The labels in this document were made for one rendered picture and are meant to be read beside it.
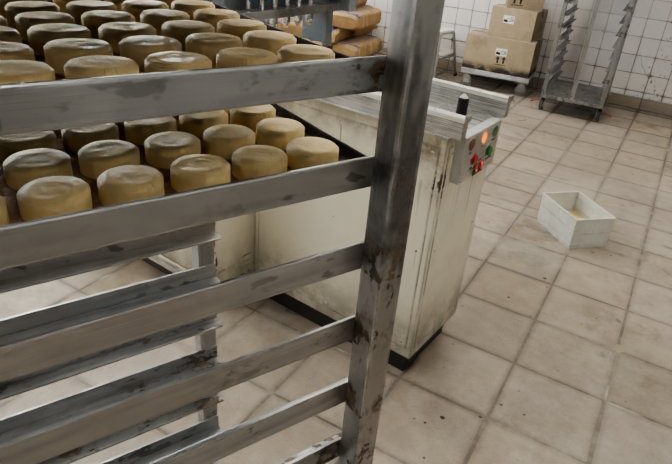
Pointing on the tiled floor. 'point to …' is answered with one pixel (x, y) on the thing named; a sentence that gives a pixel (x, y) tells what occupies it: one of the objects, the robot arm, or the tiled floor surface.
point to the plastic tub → (575, 219)
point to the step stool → (446, 49)
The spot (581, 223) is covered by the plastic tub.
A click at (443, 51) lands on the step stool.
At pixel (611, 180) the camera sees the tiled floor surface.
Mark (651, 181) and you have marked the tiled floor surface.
